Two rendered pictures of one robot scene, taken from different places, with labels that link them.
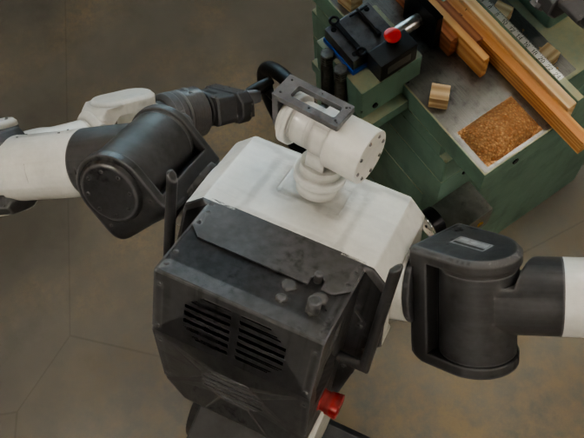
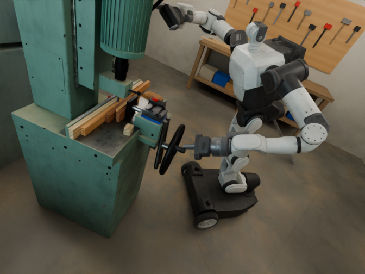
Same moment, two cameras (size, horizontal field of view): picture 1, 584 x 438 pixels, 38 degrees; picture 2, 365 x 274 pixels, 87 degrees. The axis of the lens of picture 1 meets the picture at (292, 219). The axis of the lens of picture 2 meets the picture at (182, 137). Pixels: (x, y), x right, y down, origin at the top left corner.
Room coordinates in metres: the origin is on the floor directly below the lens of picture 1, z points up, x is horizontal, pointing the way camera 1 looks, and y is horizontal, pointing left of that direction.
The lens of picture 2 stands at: (1.44, 0.37, 1.49)
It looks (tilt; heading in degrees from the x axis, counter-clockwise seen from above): 37 degrees down; 211
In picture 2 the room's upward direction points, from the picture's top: 21 degrees clockwise
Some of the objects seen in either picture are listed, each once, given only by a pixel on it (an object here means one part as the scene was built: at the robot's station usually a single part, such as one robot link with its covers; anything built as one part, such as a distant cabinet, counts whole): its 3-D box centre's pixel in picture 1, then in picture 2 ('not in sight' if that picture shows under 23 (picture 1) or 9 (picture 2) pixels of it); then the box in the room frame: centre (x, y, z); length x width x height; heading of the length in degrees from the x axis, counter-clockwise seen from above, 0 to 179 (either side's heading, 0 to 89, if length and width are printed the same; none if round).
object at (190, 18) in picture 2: not in sight; (181, 18); (0.50, -0.48, 1.33); 0.11 x 0.11 x 0.11; 27
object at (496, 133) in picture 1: (501, 127); (153, 95); (0.67, -0.39, 0.91); 0.12 x 0.09 x 0.03; 116
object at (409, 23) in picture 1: (409, 24); (137, 108); (0.89, -0.27, 0.95); 0.09 x 0.07 x 0.09; 26
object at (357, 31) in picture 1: (369, 42); (156, 109); (0.84, -0.18, 0.99); 0.13 x 0.11 x 0.06; 26
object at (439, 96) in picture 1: (439, 96); not in sight; (0.75, -0.30, 0.92); 0.03 x 0.03 x 0.03; 70
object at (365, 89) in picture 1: (368, 62); (152, 121); (0.85, -0.18, 0.91); 0.15 x 0.14 x 0.09; 26
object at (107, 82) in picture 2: not in sight; (115, 85); (0.95, -0.37, 1.03); 0.14 x 0.07 x 0.09; 116
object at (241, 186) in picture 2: not in sight; (232, 180); (0.06, 0.20, 0.28); 0.21 x 0.20 x 0.13; 147
